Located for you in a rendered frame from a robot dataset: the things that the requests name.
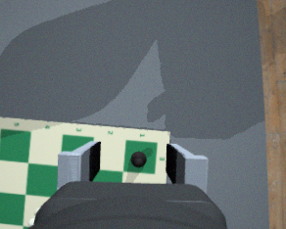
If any black pawn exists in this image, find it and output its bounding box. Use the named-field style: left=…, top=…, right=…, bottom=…
left=131, top=152, right=147, bottom=167

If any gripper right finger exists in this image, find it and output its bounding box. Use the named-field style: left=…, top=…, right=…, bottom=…
left=166, top=144, right=208, bottom=194

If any green and cream chessboard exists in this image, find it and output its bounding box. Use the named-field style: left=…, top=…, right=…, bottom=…
left=0, top=117, right=170, bottom=229

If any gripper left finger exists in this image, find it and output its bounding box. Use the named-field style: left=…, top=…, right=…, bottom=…
left=57, top=141, right=101, bottom=191

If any white pawn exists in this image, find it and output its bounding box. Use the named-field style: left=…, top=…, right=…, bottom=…
left=28, top=208, right=39, bottom=227

